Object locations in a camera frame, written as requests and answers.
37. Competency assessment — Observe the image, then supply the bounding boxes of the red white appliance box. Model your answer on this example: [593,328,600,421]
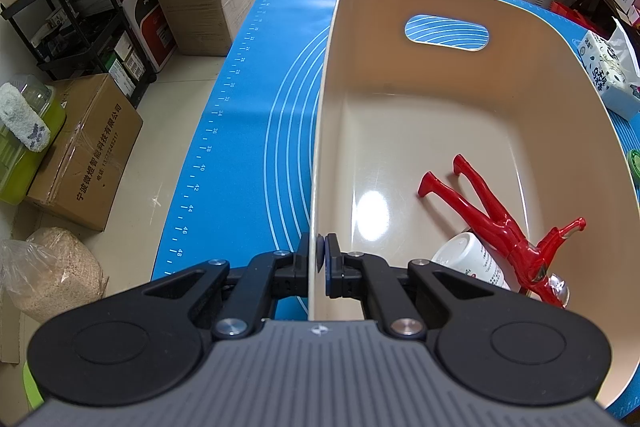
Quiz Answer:
[120,0,177,72]

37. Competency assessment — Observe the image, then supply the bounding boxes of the red-lettered cardboard box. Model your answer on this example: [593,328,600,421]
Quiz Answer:
[25,73,145,233]

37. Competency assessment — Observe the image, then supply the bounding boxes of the white fuzzy cloth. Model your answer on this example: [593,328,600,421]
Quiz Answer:
[0,83,53,152]

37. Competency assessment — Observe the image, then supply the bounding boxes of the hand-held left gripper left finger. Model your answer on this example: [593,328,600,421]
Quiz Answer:
[127,232,326,340]

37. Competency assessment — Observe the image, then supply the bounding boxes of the white pill bottle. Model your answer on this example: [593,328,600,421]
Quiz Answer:
[431,232,512,293]

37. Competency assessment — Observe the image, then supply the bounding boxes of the blue silicone mat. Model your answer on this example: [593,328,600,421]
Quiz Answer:
[159,0,640,423]

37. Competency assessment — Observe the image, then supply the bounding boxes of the black utility cart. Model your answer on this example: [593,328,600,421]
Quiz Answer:
[0,0,156,84]

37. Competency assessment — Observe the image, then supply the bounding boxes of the green plastic container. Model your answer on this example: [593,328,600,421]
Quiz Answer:
[0,77,68,206]

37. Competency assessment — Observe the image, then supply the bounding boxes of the plastic-wrapped cardboard box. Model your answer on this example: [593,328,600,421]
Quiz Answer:
[160,0,269,58]

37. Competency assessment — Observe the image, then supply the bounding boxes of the patterned tissue box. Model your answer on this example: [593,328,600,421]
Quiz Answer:
[575,18,640,120]

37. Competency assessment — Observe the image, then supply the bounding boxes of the beige plastic basket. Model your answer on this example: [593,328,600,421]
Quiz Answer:
[306,0,632,413]

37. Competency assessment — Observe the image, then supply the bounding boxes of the red paper bags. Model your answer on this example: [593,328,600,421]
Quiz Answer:
[550,0,601,28]

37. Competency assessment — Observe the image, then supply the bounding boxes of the red figure-shaped tool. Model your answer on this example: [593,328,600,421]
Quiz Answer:
[417,154,587,308]

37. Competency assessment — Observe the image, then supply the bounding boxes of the clear bag of grain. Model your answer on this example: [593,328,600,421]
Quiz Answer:
[0,227,110,325]

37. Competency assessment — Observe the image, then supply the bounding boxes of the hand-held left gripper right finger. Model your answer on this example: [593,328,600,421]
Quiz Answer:
[324,233,516,340]

